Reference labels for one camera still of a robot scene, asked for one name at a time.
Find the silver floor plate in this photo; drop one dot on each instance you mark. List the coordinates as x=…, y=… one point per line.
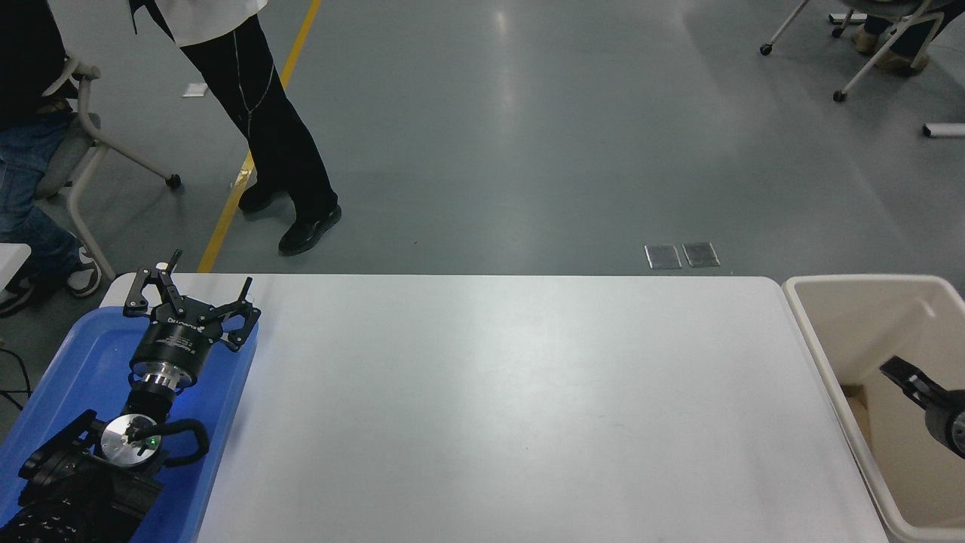
x=663, y=256
x=701, y=253

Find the person in blue trousers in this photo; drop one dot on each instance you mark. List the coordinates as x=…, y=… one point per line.
x=30, y=188

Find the seated person with tan shoes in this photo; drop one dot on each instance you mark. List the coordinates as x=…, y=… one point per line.
x=901, y=64

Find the white bar on floor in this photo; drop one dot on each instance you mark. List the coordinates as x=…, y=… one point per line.
x=944, y=130
x=844, y=19

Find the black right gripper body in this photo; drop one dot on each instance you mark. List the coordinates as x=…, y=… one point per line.
x=942, y=418

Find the grey wheeled office chair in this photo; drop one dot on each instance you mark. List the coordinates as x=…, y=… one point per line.
x=75, y=143

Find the blue plastic tray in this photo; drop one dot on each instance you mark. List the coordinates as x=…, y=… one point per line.
x=75, y=362

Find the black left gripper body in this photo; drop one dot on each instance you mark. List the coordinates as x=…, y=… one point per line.
x=177, y=343

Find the small white side table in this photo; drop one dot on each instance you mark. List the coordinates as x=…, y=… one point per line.
x=11, y=264

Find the person in black trousers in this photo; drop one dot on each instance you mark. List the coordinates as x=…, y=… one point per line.
x=279, y=128

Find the large pale plastic bin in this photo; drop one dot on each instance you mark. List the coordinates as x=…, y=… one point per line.
x=829, y=302

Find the white-framed wheeled chair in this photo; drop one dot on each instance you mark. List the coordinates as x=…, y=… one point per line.
x=878, y=56

